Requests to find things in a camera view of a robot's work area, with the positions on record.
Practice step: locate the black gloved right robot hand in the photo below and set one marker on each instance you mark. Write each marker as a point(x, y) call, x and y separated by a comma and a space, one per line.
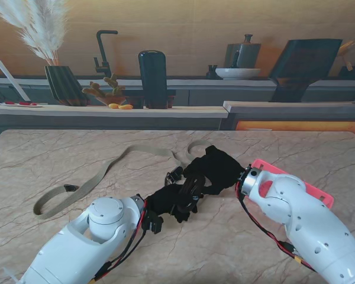
point(219, 171)

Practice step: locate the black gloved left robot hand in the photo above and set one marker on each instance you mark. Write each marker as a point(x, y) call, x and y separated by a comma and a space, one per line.
point(165, 199)

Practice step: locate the beige woven belt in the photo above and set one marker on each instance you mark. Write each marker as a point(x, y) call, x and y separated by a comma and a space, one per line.
point(100, 173)

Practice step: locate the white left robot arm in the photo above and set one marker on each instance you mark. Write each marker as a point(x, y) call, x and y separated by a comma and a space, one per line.
point(100, 225)

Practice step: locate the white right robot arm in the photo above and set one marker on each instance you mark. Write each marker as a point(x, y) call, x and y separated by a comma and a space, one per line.
point(298, 213)

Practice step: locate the pink plastic storage basket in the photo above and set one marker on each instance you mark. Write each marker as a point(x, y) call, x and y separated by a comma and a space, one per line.
point(310, 185)

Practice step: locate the small black figurine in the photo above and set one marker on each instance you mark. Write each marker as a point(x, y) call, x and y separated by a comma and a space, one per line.
point(211, 72)

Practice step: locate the white speckled bowl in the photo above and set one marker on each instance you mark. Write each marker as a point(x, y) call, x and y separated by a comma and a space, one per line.
point(236, 73)

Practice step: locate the yellow lemons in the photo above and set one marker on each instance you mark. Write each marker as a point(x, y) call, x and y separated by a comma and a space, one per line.
point(121, 106)

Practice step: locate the tall black appliance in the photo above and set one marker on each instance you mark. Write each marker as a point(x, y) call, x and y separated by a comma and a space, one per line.
point(153, 77)

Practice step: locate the grey lidded pot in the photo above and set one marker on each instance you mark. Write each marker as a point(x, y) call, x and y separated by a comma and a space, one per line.
point(245, 54)

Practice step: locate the green cactus plant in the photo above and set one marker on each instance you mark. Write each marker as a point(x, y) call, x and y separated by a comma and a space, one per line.
point(106, 88)

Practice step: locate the dark angular stand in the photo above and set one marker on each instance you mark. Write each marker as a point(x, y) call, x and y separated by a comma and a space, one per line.
point(304, 68)

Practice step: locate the dark ribbed vase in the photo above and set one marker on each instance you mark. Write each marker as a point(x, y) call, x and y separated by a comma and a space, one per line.
point(65, 85)

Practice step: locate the black kitchen faucet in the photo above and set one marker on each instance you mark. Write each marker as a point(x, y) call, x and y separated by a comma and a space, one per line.
point(102, 53)

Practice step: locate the small dark container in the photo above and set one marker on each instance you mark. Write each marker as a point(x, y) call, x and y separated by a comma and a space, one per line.
point(353, 72)

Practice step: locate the plate with red food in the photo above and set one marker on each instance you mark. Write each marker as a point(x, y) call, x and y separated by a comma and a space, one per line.
point(20, 103)

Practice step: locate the yellow wooden utensil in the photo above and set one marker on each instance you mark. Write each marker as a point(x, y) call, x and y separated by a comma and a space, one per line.
point(344, 48)

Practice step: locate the white leaning board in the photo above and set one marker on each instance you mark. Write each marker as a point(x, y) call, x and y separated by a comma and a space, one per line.
point(12, 80)

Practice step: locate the white pampas grass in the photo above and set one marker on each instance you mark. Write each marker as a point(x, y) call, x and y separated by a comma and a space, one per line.
point(38, 26)

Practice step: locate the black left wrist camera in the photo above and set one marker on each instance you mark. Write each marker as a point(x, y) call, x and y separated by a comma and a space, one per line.
point(154, 223)

